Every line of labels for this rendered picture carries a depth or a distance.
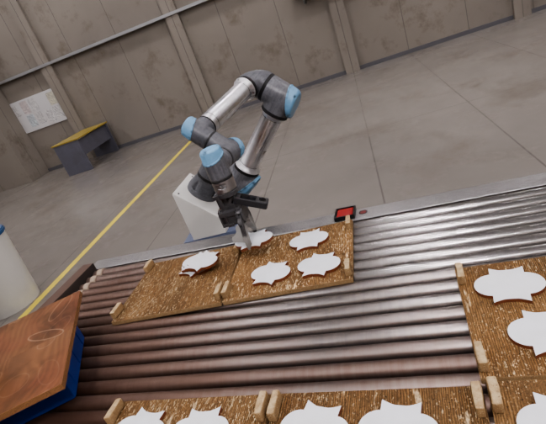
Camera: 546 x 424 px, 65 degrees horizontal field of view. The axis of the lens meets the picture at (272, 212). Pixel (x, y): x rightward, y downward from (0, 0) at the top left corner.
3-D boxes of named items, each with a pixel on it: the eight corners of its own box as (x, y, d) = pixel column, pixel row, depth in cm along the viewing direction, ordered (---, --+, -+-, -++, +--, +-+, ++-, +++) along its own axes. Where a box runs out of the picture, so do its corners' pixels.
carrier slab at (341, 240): (247, 246, 164) (246, 242, 164) (353, 223, 153) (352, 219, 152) (224, 305, 134) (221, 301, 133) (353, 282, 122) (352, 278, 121)
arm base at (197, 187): (188, 177, 207) (196, 161, 202) (218, 189, 211) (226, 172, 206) (185, 193, 194) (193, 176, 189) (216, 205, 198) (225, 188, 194)
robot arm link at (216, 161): (225, 140, 139) (212, 151, 133) (237, 171, 144) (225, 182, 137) (206, 145, 143) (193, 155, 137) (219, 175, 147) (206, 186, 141)
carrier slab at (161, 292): (154, 267, 176) (152, 263, 176) (246, 246, 165) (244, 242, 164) (113, 325, 146) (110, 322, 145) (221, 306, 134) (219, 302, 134)
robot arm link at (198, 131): (252, 54, 171) (180, 119, 142) (276, 68, 170) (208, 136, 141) (246, 76, 181) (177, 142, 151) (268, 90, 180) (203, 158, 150)
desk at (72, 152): (120, 149, 1079) (106, 121, 1050) (93, 168, 958) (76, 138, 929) (97, 156, 1097) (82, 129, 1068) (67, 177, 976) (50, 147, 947)
